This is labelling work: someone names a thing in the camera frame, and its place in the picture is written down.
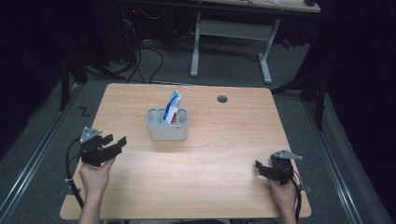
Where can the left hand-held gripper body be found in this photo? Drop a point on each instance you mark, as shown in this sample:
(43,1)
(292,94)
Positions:
(95,151)

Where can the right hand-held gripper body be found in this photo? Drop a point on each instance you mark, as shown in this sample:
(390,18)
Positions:
(281,168)

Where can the grey plastic organizer box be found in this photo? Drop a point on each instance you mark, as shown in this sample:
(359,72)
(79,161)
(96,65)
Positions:
(168,130)

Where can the blue white toothpaste tube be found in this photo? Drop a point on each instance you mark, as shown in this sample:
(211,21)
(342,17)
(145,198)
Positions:
(172,107)

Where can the person's left hand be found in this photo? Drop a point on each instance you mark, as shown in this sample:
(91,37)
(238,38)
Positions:
(95,175)

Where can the person's right hand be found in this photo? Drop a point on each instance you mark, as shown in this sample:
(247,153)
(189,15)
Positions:
(285,194)

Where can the black metal stand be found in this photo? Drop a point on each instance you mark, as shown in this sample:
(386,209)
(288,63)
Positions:
(70,77)
(314,93)

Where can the white-framed wooden desk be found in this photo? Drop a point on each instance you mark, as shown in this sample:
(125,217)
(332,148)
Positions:
(233,29)

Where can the metal floor rail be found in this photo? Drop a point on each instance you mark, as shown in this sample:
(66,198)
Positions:
(34,158)
(334,165)

